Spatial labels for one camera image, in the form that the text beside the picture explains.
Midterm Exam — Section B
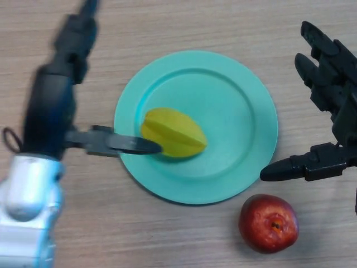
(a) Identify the yellow starfruit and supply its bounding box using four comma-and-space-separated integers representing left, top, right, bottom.
140, 108, 208, 159

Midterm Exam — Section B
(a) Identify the red apple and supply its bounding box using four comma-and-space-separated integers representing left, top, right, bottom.
238, 194, 300, 254

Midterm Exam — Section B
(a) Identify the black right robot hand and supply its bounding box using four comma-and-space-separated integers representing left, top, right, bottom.
259, 21, 357, 183

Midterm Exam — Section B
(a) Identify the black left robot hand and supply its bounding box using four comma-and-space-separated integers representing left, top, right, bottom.
22, 0, 163, 161

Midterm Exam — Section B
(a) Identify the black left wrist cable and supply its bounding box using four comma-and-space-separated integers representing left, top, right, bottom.
2, 127, 25, 153

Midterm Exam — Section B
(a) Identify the teal round plate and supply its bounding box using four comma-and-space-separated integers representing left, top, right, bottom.
113, 50, 278, 206

